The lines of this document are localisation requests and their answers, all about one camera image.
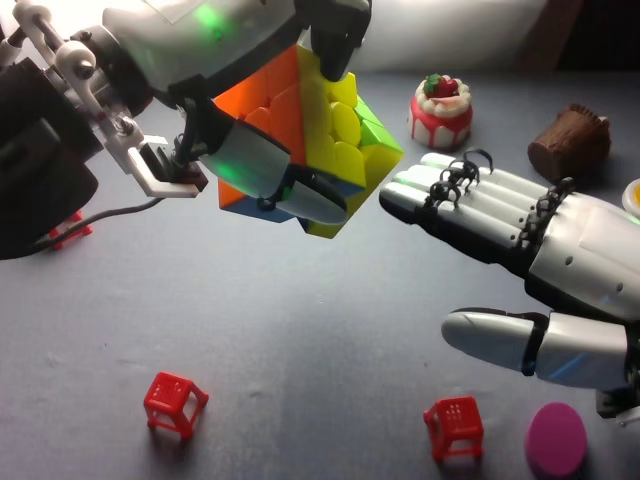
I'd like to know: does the multicoloured Rubik's cube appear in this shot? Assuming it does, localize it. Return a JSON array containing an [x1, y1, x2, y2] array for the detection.
[[212, 43, 405, 241]]

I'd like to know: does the brown toy log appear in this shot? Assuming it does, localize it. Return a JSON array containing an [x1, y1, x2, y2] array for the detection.
[[527, 103, 612, 184]]

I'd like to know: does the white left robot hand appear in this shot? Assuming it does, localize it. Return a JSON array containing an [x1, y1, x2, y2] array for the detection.
[[102, 0, 374, 226]]

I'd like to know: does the yellow and white disc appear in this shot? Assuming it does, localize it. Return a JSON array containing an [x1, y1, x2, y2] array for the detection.
[[622, 180, 640, 216]]

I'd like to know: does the pink round disc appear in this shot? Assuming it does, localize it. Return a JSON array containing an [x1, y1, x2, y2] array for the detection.
[[524, 402, 589, 480]]

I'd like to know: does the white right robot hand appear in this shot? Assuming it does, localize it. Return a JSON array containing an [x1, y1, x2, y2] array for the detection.
[[378, 148, 640, 421]]

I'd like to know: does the strawberry toy cake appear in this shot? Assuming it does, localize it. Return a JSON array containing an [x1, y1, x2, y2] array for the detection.
[[408, 73, 474, 151]]

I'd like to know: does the red toy stool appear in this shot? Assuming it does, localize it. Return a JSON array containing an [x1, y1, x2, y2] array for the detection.
[[143, 370, 210, 440], [47, 209, 95, 251], [423, 396, 485, 462]]

